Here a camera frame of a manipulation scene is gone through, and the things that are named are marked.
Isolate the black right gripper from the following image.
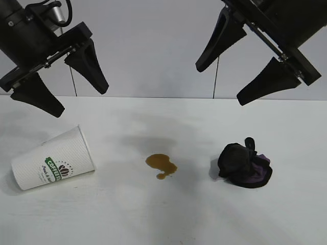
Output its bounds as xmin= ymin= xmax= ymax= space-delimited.
xmin=195 ymin=0 xmax=327 ymax=106

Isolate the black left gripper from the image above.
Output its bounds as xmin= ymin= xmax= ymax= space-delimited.
xmin=0 ymin=0 xmax=110 ymax=118

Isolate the white paper coffee cup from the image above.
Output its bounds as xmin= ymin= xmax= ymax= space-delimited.
xmin=11 ymin=124 xmax=97 ymax=191

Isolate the black and purple cloth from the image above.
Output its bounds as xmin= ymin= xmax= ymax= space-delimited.
xmin=217 ymin=137 xmax=273 ymax=189

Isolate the brown coffee spill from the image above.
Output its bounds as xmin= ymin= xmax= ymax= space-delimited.
xmin=145 ymin=153 xmax=178 ymax=180

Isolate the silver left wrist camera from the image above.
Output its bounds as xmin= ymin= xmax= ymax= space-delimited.
xmin=48 ymin=4 xmax=66 ymax=29

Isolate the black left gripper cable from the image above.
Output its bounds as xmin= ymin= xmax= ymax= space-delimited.
xmin=60 ymin=0 xmax=74 ymax=28

